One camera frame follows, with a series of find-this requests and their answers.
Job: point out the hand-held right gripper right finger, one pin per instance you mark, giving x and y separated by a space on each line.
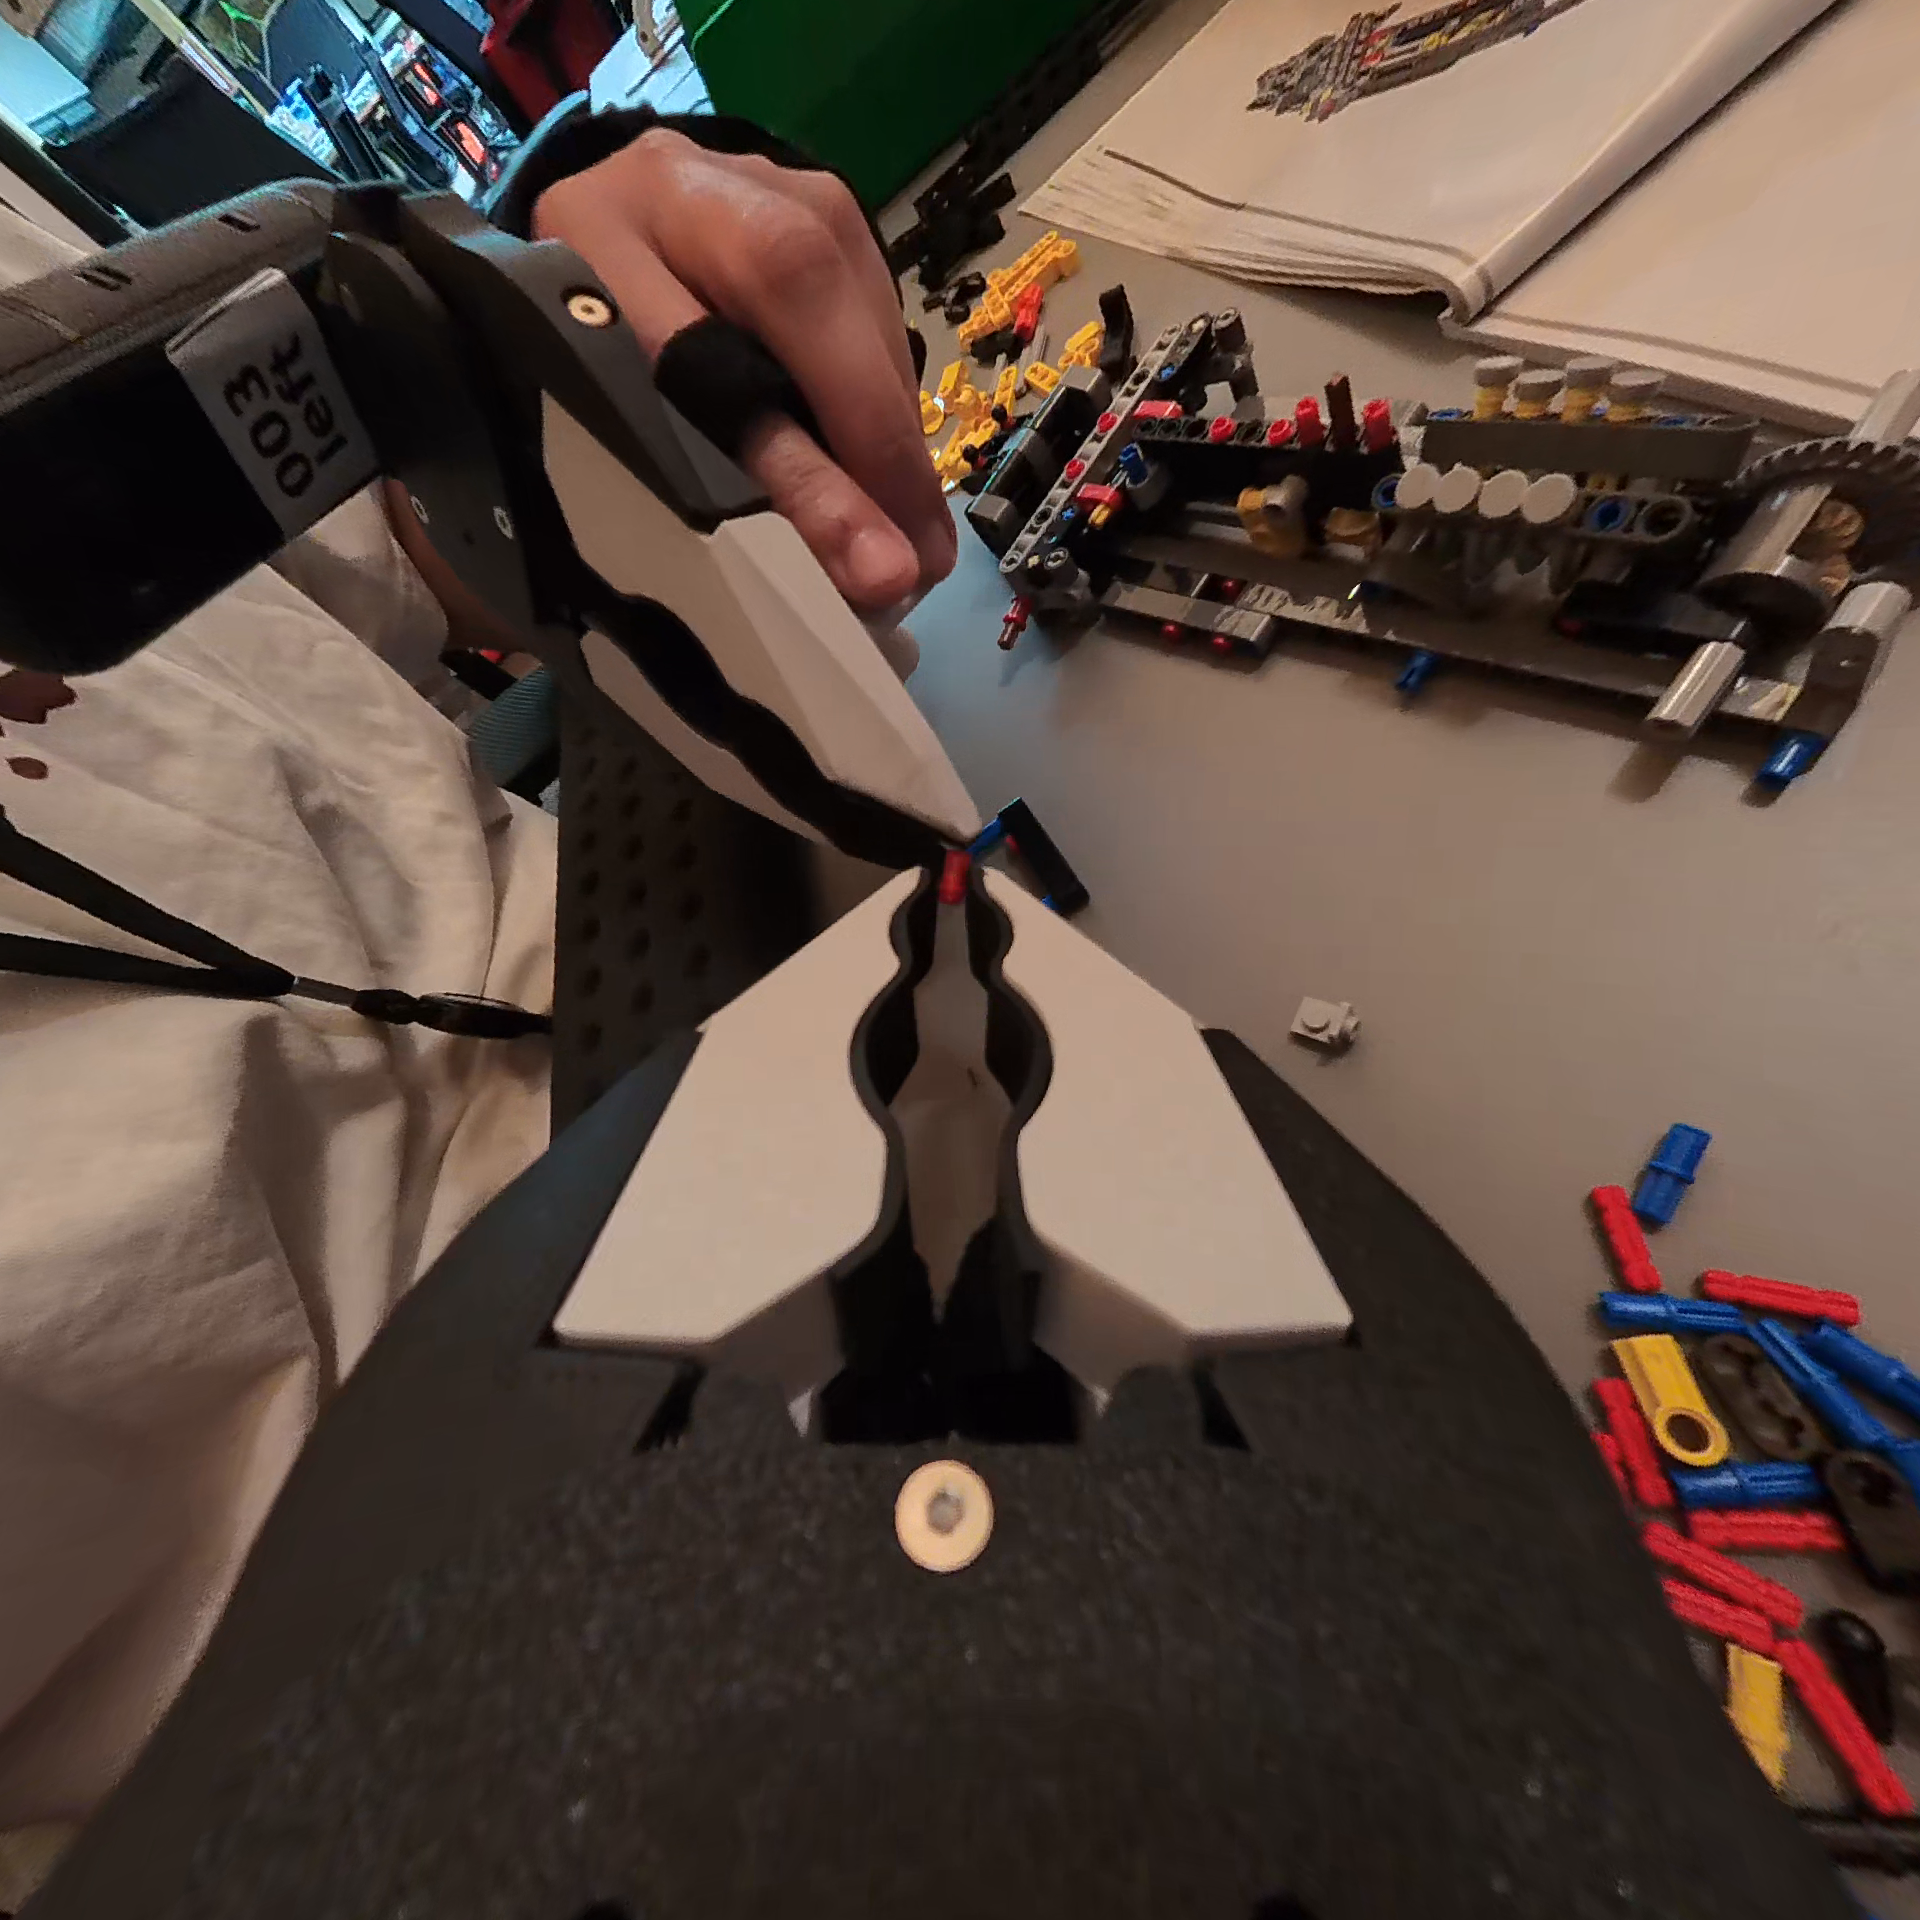
1185 1185

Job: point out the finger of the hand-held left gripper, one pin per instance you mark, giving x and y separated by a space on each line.
661 713
781 661

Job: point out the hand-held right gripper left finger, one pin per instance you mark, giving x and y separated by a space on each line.
720 1185

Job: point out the small grey lego plate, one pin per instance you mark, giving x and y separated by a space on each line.
1327 1027

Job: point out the red lego pin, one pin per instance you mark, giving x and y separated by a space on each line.
955 877

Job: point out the black lego beam blue pins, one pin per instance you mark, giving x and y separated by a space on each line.
1051 868

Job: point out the grey lego chassis assembly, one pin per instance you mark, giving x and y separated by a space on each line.
1501 509

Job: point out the pile of yellow lego pieces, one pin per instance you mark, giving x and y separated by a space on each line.
1021 277

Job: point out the cluster of black lego pieces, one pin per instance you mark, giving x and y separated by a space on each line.
955 225

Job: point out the pile of lego pins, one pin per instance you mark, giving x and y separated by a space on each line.
1771 1411

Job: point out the lego instruction booklet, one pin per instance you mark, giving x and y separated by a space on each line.
1501 148

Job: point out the person's left hand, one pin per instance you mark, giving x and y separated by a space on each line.
750 254

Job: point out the dark swivel chair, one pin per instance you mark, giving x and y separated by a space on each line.
517 733

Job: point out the green plastic bin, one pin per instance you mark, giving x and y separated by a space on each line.
870 75

